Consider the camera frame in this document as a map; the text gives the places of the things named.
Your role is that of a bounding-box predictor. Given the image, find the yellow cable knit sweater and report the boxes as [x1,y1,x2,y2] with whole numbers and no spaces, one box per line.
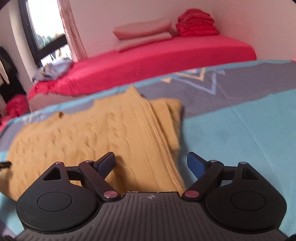
[1,87,185,200]

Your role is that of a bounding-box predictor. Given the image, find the crumpled blue grey clothes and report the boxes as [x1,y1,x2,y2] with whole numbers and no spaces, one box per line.
[32,58,74,83]

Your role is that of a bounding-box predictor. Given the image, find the hanging clothes pile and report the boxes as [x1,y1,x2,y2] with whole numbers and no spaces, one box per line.
[1,47,19,102]

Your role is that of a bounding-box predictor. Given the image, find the blue grey striped bedsheet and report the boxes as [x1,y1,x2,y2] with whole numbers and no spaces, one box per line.
[1,60,295,240]

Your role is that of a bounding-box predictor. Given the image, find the red cloth on floor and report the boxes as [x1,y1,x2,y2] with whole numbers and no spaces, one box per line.
[1,94,30,130]

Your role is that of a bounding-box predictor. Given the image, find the red bedsheet far bed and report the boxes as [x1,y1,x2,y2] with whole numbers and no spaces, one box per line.
[27,35,256,99]

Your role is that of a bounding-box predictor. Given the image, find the lower pink pillow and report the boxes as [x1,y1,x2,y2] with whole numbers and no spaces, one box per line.
[115,32,172,52]

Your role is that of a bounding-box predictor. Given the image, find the pink pillow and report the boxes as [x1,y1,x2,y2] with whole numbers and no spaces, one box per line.
[115,32,172,52]
[112,19,171,40]

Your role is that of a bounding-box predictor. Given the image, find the pink patterned curtain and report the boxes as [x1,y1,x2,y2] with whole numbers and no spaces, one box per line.
[57,0,88,62]

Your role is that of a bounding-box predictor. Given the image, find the upper pink pillow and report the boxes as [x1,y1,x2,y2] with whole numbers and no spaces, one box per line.
[112,19,171,40]

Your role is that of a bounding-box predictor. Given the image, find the folded red blanket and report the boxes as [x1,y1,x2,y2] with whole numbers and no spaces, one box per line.
[176,9,219,37]

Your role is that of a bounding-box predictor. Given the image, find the black framed window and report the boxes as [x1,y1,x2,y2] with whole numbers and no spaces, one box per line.
[18,0,72,68]

